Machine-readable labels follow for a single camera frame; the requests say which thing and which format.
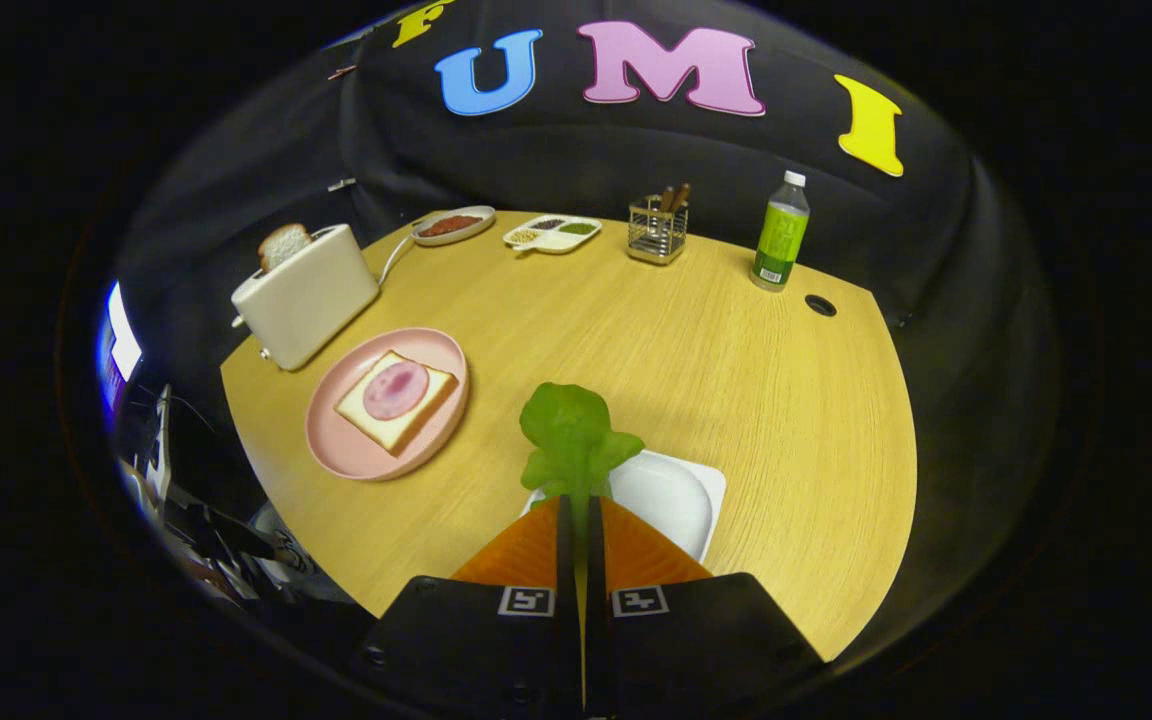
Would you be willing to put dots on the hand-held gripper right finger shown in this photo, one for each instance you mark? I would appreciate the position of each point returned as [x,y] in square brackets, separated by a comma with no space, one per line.
[594,570]

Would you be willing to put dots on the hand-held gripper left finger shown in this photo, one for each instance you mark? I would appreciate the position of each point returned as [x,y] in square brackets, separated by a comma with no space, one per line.
[566,560]

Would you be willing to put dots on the green lettuce leaf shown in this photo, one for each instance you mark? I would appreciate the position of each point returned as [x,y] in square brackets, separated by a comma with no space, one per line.
[571,430]

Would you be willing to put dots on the plain toast bread slice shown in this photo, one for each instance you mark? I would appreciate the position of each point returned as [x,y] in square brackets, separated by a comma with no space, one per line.
[283,245]

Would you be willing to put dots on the white square plate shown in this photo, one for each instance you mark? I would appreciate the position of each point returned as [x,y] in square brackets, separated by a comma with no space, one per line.
[671,495]

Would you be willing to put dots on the bread slice under ham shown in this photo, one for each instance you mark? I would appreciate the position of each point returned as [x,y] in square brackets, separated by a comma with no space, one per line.
[376,430]

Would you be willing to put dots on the pink ham slice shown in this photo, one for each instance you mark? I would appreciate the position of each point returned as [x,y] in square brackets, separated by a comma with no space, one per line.
[396,390]

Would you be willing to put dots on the pink round plate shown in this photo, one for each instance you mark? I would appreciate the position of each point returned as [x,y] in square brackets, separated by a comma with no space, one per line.
[336,440]

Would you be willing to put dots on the white divided bean dish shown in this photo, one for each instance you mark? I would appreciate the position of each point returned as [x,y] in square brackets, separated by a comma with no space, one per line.
[561,243]

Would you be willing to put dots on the round white plate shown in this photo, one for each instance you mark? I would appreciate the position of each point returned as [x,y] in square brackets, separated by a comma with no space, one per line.
[441,240]

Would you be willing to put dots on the red-brown meat piece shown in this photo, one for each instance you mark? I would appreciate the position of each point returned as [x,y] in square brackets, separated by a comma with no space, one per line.
[451,225]

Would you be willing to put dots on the white toaster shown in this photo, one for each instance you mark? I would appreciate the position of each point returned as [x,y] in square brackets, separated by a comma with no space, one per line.
[306,300]

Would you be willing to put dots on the green drink bottle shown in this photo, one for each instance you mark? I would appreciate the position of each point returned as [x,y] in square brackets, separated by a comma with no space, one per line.
[781,240]

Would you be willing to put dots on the brown wooden sticks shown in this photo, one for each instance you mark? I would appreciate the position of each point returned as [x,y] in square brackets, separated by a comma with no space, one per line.
[679,197]

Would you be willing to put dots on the black backdrop cloth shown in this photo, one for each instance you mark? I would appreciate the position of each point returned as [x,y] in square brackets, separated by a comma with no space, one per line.
[636,160]

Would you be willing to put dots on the bright lit screen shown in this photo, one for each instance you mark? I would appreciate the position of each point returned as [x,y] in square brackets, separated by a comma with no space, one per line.
[122,345]

